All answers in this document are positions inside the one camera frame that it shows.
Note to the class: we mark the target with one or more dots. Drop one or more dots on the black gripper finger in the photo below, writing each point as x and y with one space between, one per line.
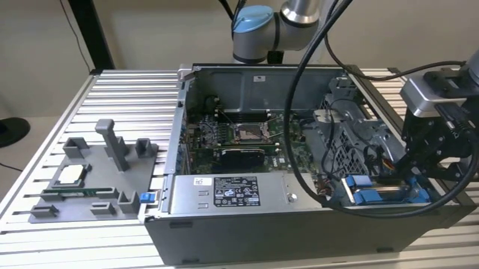
449 172
407 168

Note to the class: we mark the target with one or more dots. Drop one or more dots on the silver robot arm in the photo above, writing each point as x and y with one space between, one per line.
254 42

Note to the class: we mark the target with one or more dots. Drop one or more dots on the grey disk bay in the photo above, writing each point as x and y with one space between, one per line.
397 203

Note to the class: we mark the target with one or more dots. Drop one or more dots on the grey metal drive cage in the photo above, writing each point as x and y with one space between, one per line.
348 157

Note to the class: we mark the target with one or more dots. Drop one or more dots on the green motherboard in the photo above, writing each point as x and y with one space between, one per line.
276 157

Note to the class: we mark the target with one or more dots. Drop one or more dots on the CPU socket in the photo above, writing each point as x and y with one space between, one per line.
248 133

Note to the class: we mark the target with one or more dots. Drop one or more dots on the black graphics card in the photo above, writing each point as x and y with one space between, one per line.
239 161

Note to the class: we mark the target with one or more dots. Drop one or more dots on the grey open PC case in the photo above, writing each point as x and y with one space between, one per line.
262 238

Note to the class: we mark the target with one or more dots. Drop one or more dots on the silver power supply unit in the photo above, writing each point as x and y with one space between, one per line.
187 196

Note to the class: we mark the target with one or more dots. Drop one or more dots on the blue case latch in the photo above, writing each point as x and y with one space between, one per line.
147 197

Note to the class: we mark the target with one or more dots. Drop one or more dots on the grey parts rack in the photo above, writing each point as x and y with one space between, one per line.
98 173

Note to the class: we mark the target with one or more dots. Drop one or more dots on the green RAM stick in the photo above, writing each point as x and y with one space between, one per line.
86 191

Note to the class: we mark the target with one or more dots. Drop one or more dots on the CPU chip with silver lid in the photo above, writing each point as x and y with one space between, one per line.
72 173

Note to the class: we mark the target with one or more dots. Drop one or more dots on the black round monitor foot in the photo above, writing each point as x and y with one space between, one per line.
12 131

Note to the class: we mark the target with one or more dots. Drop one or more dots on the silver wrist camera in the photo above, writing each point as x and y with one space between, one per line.
419 95

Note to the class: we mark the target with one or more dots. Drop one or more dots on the black upright post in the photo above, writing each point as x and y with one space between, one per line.
94 33

